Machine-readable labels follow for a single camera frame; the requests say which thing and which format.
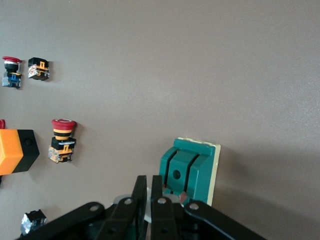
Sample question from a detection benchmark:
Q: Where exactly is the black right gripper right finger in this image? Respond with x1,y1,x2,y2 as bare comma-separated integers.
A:
151,174,268,240

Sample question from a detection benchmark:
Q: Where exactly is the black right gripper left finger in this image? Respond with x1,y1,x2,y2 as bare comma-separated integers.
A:
17,174,148,240

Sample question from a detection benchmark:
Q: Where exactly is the green load switch cream base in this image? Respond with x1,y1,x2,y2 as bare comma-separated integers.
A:
113,136,222,240

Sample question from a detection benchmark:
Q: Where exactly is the red push button black block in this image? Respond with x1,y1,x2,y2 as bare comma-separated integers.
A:
20,209,48,236

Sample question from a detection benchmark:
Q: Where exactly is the red emergency stop orange block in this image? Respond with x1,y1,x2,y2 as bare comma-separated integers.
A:
47,117,78,165

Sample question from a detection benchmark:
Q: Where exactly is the black orange contact block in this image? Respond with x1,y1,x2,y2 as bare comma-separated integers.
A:
27,57,50,81

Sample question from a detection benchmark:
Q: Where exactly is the red push button blue block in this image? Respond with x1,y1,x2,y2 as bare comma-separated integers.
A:
1,56,23,89

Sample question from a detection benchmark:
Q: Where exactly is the orange button enclosure box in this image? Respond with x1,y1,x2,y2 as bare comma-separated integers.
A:
0,128,40,176

